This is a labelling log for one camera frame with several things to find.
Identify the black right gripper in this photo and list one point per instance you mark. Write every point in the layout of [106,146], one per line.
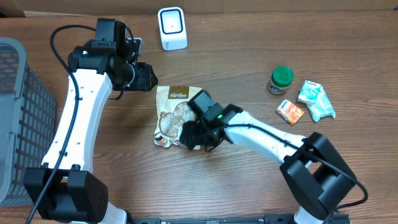
[193,137]

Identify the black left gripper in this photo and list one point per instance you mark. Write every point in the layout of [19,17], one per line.
[145,80]

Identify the brown clear snack bag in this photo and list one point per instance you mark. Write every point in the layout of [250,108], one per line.
[172,113]

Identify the orange white small box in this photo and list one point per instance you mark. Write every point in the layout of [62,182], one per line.
[289,111]

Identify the green lid jar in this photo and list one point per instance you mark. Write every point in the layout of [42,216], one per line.
[280,80]

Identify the small teal gum pack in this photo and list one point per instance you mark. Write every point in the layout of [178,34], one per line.
[308,93]

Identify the teal tissue pack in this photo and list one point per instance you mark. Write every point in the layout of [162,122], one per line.
[322,107]

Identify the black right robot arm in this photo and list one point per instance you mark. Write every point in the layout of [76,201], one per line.
[316,174]

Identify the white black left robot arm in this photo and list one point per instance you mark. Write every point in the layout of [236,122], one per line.
[63,188]

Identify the white barcode scanner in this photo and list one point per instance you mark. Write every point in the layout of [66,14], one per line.
[172,28]

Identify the grey plastic mesh basket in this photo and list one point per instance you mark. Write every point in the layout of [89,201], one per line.
[28,115]

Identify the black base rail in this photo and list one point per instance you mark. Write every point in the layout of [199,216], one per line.
[267,219]

